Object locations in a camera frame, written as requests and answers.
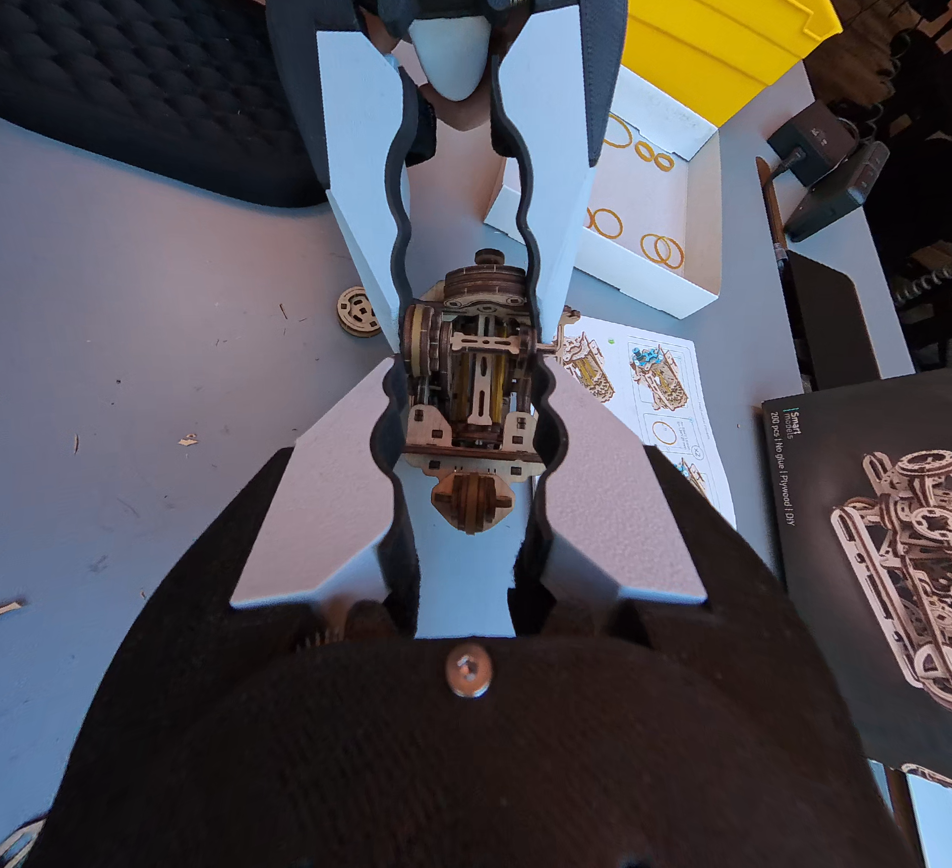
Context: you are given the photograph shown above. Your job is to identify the white instruction booklet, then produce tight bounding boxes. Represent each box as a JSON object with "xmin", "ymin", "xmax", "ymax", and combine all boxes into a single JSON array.
[{"xmin": 554, "ymin": 315, "xmax": 737, "ymax": 530}]

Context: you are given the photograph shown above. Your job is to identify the black rectangular device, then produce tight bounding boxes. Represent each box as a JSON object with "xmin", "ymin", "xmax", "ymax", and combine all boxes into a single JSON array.
[{"xmin": 784, "ymin": 141, "xmax": 891, "ymax": 243}]

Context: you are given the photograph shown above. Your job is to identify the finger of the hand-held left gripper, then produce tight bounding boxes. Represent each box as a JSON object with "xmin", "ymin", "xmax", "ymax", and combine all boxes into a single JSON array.
[
  {"xmin": 314, "ymin": 29, "xmax": 419, "ymax": 357},
  {"xmin": 489, "ymin": 2, "xmax": 597, "ymax": 347}
]

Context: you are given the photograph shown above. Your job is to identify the loose tan rubber bands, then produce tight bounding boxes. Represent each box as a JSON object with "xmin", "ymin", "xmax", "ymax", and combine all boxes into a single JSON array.
[{"xmin": 584, "ymin": 113, "xmax": 685, "ymax": 270}]

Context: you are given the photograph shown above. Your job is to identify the black tablet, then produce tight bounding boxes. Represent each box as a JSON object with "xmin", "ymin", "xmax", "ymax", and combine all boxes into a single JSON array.
[{"xmin": 781, "ymin": 249, "xmax": 882, "ymax": 391}]

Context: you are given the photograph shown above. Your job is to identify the round wooden gear wheel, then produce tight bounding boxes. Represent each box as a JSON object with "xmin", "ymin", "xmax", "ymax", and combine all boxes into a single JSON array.
[{"xmin": 336, "ymin": 286, "xmax": 385, "ymax": 339}]

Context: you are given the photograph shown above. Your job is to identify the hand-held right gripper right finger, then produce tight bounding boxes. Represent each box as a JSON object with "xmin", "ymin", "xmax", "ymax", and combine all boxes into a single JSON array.
[{"xmin": 508, "ymin": 353, "xmax": 708, "ymax": 638}]

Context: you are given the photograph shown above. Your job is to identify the wooden mechanical model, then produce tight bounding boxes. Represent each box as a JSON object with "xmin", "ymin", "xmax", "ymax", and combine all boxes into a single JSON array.
[{"xmin": 400, "ymin": 248, "xmax": 583, "ymax": 536}]

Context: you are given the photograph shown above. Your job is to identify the yellow plastic bin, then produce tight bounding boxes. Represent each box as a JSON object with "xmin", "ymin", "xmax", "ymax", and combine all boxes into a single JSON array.
[{"xmin": 619, "ymin": 0, "xmax": 843, "ymax": 127}]

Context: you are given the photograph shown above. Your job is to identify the wooden-handled tool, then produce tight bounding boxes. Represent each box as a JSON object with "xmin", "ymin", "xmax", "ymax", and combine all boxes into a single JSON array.
[{"xmin": 755, "ymin": 156, "xmax": 812, "ymax": 393}]

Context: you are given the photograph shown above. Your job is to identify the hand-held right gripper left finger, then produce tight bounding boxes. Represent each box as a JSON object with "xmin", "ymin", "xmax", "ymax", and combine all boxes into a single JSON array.
[{"xmin": 229, "ymin": 355, "xmax": 421, "ymax": 638}]

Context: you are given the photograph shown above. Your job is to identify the white cardboard box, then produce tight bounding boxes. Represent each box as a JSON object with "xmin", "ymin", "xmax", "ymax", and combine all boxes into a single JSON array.
[{"xmin": 483, "ymin": 65, "xmax": 724, "ymax": 320}]

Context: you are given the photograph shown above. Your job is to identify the black model kit box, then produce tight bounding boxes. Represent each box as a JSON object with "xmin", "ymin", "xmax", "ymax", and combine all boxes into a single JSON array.
[{"xmin": 761, "ymin": 370, "xmax": 952, "ymax": 787}]

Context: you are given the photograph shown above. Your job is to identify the black quilted cushion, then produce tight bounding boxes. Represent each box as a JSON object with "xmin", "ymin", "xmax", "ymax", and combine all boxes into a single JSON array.
[{"xmin": 0, "ymin": 0, "xmax": 328, "ymax": 209}]

